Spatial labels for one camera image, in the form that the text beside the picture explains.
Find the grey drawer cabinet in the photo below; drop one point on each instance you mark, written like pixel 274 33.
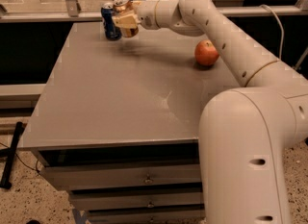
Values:
pixel 134 101

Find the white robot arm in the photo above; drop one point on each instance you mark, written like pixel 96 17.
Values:
pixel 244 131

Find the middle grey drawer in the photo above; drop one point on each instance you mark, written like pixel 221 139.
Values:
pixel 137 199

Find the red apple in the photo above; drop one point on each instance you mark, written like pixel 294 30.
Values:
pixel 205 53

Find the top grey drawer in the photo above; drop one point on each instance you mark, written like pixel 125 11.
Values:
pixel 103 176

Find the orange soda can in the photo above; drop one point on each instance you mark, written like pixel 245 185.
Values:
pixel 124 6

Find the black bar on floor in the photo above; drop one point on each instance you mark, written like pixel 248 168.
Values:
pixel 8 154

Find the bottom grey drawer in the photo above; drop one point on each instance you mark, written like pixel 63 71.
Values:
pixel 147 216

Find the grey drawer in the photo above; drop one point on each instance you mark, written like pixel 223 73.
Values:
pixel 137 199
pixel 103 176
pixel 147 216

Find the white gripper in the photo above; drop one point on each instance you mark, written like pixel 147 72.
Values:
pixel 145 12

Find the metal railing frame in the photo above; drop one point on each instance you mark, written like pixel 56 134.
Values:
pixel 64 11

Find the blue pepsi can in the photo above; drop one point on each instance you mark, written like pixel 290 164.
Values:
pixel 111 30

